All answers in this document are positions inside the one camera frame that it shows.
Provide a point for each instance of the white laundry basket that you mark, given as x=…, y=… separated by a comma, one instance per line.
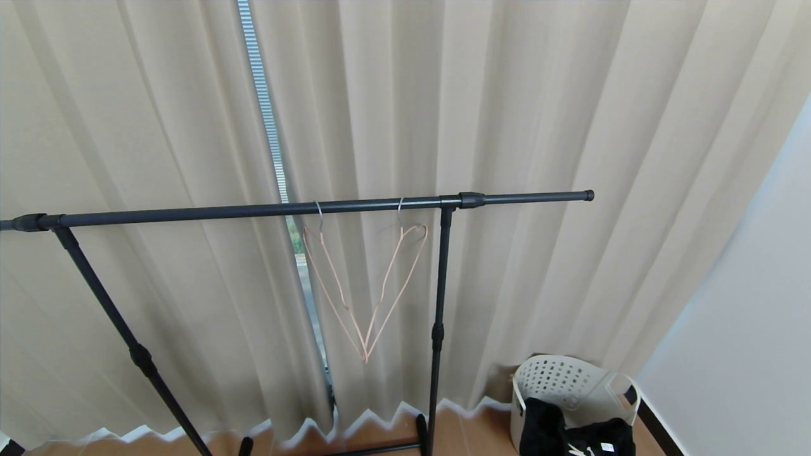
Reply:
x=570, y=380

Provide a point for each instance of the beige curtain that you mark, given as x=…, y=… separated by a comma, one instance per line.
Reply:
x=538, y=126

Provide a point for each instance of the pink clothes hanger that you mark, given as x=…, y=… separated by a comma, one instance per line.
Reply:
x=400, y=215
x=320, y=221

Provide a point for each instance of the black clothes rack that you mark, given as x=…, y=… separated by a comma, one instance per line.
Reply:
x=190, y=213

